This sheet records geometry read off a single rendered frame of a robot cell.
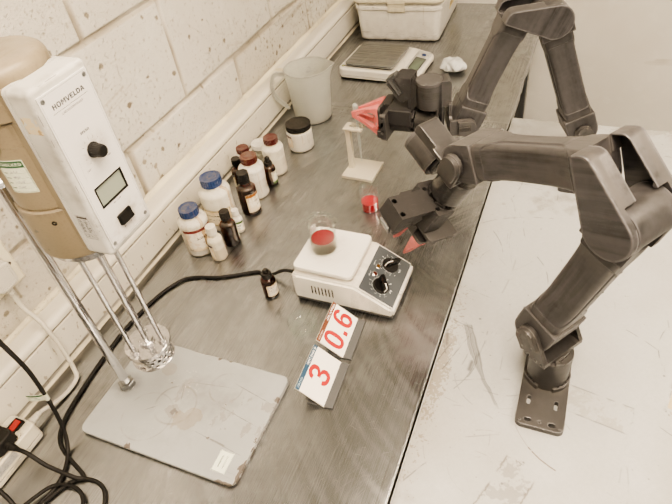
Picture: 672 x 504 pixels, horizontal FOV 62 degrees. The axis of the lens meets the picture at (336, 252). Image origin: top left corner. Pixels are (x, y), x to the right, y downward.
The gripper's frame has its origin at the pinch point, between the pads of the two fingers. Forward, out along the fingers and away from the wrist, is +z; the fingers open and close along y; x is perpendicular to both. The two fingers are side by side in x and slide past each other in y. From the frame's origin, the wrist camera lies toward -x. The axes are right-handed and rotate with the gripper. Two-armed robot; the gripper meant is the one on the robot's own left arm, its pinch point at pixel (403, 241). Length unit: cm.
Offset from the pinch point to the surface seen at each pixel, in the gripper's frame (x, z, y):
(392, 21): 73, 26, -87
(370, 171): 21.3, 20.0, -27.9
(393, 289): -1.7, 7.3, 5.6
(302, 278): -14.3, 13.1, -4.3
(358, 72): 49, 30, -69
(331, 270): -11.0, 8.3, -2.2
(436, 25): 81, 19, -77
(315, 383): -22.9, 11.2, 14.7
